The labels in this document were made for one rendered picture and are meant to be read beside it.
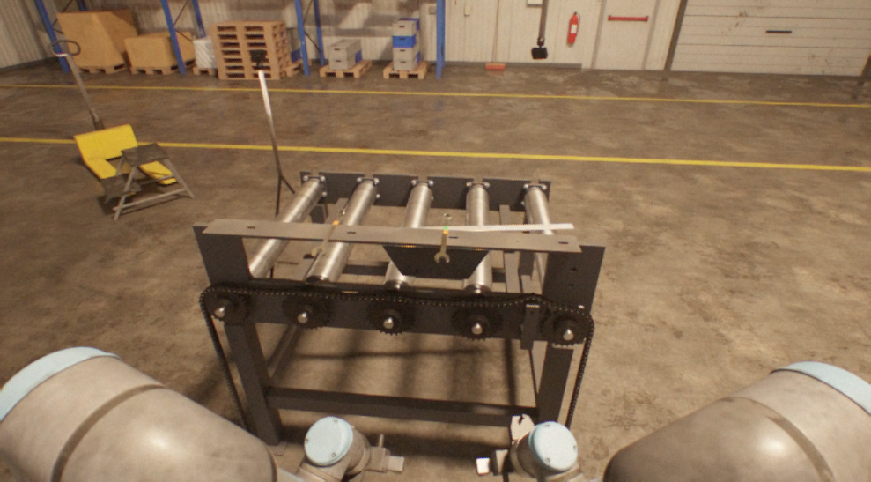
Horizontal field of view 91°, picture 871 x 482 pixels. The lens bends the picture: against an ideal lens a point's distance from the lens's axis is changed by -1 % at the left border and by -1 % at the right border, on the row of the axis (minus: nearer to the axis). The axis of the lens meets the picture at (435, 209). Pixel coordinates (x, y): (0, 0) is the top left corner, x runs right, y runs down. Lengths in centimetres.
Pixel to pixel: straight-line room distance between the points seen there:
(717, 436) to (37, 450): 57
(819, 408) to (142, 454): 57
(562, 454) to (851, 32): 1215
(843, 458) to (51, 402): 67
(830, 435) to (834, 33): 1215
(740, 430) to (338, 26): 1048
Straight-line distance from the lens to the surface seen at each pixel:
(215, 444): 48
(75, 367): 56
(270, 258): 188
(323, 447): 100
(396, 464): 121
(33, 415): 54
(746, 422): 48
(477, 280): 159
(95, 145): 603
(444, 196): 235
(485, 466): 122
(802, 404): 52
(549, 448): 100
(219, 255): 165
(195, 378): 276
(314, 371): 257
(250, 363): 193
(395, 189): 236
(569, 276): 147
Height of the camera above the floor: 189
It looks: 29 degrees down
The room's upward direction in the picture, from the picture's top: straight up
